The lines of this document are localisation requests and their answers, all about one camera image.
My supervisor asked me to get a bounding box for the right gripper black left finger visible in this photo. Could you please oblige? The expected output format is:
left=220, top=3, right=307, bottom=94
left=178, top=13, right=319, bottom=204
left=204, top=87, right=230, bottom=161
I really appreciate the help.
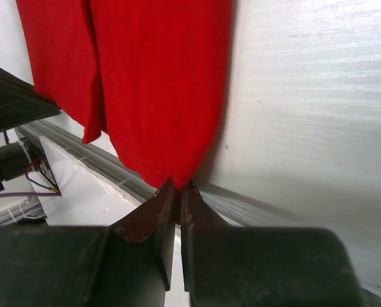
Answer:
left=0, top=180, right=175, bottom=306

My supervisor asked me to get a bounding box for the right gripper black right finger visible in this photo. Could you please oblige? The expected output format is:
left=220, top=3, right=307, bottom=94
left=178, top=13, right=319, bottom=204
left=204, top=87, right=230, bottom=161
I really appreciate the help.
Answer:
left=181, top=184, right=364, bottom=306

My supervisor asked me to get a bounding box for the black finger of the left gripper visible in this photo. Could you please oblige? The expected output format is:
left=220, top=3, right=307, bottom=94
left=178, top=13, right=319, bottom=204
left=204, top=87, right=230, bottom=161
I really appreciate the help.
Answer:
left=0, top=68, right=60, bottom=132

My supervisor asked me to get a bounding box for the red t shirt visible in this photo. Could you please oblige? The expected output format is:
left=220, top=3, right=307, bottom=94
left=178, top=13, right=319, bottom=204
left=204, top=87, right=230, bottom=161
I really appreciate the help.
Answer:
left=15, top=0, right=235, bottom=224

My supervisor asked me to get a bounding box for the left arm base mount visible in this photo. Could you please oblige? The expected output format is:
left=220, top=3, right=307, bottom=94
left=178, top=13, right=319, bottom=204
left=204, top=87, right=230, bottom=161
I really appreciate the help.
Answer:
left=15, top=127, right=61, bottom=194

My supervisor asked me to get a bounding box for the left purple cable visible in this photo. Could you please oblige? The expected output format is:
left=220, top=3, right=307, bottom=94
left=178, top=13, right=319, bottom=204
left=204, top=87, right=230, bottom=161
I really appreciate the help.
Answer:
left=0, top=191, right=62, bottom=221

